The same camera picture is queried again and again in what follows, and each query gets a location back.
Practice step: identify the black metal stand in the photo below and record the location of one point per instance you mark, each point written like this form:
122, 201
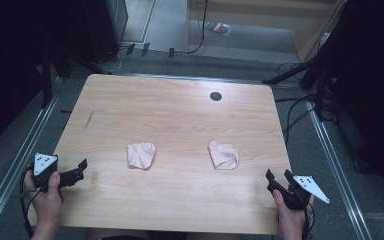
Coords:
46, 80

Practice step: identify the person's left hand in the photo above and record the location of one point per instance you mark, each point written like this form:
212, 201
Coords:
46, 203

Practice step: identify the black curtain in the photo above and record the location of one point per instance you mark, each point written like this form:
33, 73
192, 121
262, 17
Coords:
370, 83
10, 66

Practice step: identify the dark cabinet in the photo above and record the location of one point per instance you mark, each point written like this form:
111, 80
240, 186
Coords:
105, 26

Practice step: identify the black plug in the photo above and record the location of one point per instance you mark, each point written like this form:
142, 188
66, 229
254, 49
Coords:
145, 49
171, 52
130, 49

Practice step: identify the black tripod stand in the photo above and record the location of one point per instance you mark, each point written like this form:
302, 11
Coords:
320, 86

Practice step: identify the black round table grommet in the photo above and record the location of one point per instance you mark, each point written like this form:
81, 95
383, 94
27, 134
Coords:
216, 96

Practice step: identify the colourful packet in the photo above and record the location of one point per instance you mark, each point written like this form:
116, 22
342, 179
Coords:
218, 28

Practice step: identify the pale pink crumpled cloth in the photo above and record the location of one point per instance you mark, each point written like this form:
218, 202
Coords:
141, 155
224, 155

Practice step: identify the person's right hand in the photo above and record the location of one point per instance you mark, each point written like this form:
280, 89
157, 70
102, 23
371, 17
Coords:
291, 218

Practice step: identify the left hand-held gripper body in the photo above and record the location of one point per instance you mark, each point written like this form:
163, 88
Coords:
43, 166

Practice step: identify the metal floor rail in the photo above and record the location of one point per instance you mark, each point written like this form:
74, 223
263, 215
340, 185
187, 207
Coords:
16, 160
336, 173

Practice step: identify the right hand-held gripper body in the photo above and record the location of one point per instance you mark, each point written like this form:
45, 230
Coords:
305, 191

